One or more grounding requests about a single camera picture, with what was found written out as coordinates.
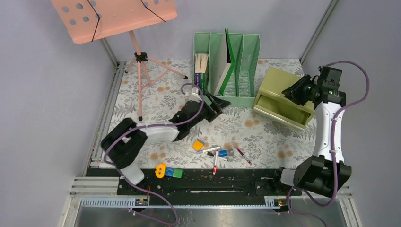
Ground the olive green drawer box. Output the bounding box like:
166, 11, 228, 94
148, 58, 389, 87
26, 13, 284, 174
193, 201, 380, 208
253, 67, 315, 131

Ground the black white marker pen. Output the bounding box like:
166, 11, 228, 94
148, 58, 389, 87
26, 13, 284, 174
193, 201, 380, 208
207, 151, 229, 162

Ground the purple paperback book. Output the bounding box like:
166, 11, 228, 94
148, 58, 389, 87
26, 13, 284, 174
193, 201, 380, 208
194, 54, 201, 88

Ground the green file organizer rack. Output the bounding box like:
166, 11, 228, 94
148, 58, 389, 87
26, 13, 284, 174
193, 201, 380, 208
193, 32, 260, 108

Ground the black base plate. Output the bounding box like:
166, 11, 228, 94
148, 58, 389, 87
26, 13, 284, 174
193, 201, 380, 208
85, 167, 336, 207

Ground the blue grey glue stick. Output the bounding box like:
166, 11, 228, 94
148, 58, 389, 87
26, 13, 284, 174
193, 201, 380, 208
218, 149, 234, 157

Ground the yellow blue green toy block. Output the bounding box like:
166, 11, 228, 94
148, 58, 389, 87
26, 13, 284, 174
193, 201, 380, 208
155, 163, 183, 179

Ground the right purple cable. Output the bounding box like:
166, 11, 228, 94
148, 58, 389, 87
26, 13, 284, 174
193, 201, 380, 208
287, 61, 370, 227

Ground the pink music stand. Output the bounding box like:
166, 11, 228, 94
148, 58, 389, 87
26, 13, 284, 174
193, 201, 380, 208
51, 0, 188, 121

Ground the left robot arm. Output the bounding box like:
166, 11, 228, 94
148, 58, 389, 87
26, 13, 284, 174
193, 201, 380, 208
101, 92, 231, 194

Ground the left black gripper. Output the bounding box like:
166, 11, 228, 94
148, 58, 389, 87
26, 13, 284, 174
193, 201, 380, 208
188, 92, 230, 129

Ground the treehouse paperback book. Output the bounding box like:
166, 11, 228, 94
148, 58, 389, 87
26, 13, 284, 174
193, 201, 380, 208
200, 53, 209, 93

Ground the yellow grey eraser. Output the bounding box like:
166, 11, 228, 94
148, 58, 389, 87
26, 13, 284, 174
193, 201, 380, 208
192, 139, 205, 151

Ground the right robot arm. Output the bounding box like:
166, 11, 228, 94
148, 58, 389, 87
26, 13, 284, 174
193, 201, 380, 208
271, 67, 352, 197

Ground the red white marker pen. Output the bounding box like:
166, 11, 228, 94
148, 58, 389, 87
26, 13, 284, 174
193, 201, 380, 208
212, 150, 218, 175

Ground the aluminium frame rail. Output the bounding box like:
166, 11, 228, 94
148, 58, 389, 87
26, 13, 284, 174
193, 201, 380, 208
64, 61, 126, 208

